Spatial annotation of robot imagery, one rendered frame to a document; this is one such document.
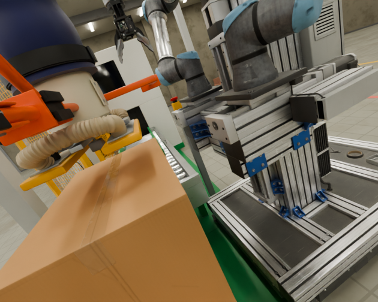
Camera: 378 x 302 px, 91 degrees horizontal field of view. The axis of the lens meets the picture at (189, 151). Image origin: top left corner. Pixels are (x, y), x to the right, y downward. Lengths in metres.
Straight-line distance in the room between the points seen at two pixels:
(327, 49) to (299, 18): 0.53
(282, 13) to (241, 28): 0.11
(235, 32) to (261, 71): 0.14
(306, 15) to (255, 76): 0.18
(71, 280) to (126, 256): 0.10
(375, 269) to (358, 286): 0.13
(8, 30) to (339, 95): 0.84
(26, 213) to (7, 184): 0.28
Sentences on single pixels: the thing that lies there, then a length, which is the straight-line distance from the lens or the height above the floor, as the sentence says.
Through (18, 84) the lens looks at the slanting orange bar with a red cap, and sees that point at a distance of 0.45.
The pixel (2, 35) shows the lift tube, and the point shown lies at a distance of 0.60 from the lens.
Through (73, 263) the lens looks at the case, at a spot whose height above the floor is 0.92.
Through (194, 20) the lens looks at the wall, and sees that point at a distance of 13.18.
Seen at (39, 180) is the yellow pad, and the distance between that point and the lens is 0.54.
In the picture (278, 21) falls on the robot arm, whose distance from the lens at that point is 0.63.
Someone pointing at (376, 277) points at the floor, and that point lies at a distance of 1.38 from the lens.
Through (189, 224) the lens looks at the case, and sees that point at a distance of 0.42.
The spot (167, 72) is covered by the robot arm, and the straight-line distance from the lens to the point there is 1.14.
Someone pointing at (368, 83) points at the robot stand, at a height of 0.92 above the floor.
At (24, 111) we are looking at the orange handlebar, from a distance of 0.33.
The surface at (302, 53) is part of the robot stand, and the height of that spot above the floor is 1.05.
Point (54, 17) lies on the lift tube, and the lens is 0.62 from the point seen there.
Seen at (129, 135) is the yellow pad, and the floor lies 1.07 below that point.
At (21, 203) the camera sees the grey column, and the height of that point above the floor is 0.74.
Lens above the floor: 1.14
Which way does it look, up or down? 20 degrees down
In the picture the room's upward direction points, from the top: 23 degrees counter-clockwise
